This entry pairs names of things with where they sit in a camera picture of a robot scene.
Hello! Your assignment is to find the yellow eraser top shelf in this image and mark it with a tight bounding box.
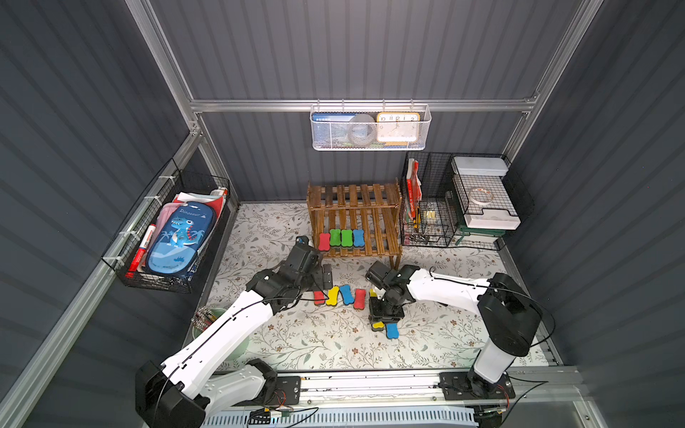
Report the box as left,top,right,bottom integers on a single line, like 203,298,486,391
326,285,340,307

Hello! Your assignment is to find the blue eraser top shelf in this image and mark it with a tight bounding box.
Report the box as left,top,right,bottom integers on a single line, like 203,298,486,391
339,285,355,305

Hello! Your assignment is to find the blue eraser shelf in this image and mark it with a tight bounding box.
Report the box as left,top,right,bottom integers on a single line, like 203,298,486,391
352,229,366,248
339,285,355,305

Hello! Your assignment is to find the red eraser top shelf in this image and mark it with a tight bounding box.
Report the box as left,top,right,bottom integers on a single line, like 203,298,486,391
313,291,328,306

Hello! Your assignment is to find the red eraser shelf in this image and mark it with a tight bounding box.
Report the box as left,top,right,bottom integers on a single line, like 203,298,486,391
318,233,331,253
313,291,328,306

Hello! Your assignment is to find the green eraser shelf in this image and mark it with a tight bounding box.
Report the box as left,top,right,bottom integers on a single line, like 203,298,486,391
329,229,342,248

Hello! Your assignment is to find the wooden two-tier shelf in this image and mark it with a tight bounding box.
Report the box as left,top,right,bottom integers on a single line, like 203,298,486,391
306,181,403,268

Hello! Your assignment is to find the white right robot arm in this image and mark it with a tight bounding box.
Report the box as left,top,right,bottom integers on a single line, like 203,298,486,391
366,261,543,399

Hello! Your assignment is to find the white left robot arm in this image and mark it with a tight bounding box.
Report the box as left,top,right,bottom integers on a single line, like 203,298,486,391
135,237,323,427

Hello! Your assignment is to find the red eraser lower shelf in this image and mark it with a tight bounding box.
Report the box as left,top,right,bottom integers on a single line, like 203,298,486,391
318,233,331,253

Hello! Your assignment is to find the red folder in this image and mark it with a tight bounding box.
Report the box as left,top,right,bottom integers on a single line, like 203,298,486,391
406,158,422,222

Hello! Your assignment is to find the blue dinosaur pencil case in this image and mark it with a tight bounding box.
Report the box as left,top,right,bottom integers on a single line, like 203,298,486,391
146,202,216,277

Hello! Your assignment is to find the clear tape roll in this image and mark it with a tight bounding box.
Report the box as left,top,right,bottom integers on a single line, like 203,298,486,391
467,187,495,206

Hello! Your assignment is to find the white plastic box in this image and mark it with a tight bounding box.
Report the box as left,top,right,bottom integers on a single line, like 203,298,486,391
464,209,521,230

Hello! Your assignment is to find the pink case in basket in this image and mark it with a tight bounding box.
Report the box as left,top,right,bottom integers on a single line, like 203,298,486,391
155,203,178,234

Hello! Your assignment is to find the grey tape roll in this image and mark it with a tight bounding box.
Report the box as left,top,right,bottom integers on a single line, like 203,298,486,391
348,113,376,147

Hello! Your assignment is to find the blue box in basket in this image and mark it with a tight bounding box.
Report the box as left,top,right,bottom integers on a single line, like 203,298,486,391
310,112,356,151

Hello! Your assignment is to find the white box on organizer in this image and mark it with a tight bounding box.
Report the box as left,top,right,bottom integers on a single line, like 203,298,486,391
451,156,508,178

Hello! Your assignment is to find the red marker pen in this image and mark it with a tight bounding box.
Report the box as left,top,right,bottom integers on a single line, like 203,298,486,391
125,224,156,278

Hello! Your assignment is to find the yellow alarm clock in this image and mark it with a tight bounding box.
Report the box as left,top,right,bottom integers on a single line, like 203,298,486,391
376,112,421,144

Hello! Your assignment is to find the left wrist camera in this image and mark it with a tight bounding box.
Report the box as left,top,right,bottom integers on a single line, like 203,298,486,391
295,235,310,248

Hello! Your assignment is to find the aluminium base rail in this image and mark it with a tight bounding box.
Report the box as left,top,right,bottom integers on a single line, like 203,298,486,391
266,366,589,409

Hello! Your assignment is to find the black wire desk organizer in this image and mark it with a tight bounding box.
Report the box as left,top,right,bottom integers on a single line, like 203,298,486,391
400,152,535,251

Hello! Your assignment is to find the white wire wall basket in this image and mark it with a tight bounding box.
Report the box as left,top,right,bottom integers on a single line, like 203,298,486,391
310,102,433,152

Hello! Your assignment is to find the black wire side basket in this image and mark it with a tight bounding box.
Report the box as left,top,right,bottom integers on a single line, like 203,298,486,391
103,163,231,294

